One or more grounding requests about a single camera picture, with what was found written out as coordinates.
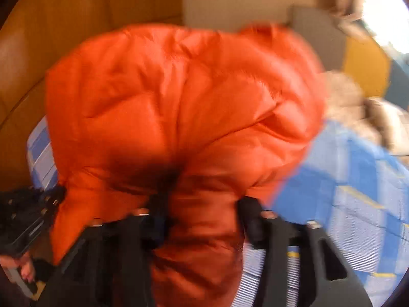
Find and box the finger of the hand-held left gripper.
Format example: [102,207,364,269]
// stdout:
[41,184,66,218]

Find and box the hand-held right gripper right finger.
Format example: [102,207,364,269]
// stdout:
[238,196,373,307]

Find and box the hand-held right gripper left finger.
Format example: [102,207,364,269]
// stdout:
[37,209,167,307]

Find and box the wooden wardrobe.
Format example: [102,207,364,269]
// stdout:
[0,0,184,192]

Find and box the window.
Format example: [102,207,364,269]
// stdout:
[361,0,409,55]

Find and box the beige quilted comforter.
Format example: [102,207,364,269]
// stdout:
[323,70,409,154]

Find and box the blue plaid bed sheet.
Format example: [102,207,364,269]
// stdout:
[26,115,409,307]

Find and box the orange down jacket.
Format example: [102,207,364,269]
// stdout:
[45,22,327,307]

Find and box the person's left hand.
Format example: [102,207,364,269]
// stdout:
[2,251,36,283]

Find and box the grey yellow blue headboard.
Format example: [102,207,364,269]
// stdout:
[288,5,409,101]

